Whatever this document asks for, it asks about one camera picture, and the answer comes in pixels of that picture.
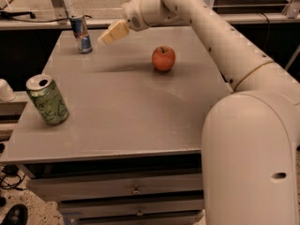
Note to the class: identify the black shoe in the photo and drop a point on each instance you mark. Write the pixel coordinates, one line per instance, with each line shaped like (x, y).
(17, 215)

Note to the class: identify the blue silver redbull can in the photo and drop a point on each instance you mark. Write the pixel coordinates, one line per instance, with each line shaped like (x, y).
(80, 32)

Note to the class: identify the grey drawer cabinet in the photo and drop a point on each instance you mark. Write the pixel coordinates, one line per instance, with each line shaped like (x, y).
(129, 125)

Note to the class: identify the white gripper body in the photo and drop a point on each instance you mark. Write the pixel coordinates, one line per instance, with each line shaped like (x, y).
(131, 15)

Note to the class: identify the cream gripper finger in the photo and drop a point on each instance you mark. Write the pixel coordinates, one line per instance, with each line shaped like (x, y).
(115, 31)

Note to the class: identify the top drawer knob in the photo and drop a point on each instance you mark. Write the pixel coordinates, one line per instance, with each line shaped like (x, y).
(136, 191)

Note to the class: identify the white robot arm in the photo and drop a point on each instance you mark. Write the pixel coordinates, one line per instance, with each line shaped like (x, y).
(249, 138)

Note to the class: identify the white post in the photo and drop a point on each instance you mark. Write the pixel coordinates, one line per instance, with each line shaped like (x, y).
(69, 8)

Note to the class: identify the red apple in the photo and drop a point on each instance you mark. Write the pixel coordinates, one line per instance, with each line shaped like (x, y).
(163, 58)

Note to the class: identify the green soda can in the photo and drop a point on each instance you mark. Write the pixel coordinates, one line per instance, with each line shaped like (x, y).
(47, 98)

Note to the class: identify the drawer knob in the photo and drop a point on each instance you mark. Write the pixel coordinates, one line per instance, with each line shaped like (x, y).
(136, 191)
(139, 213)

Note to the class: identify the white paper cup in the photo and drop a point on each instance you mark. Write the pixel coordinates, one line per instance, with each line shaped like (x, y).
(6, 92)

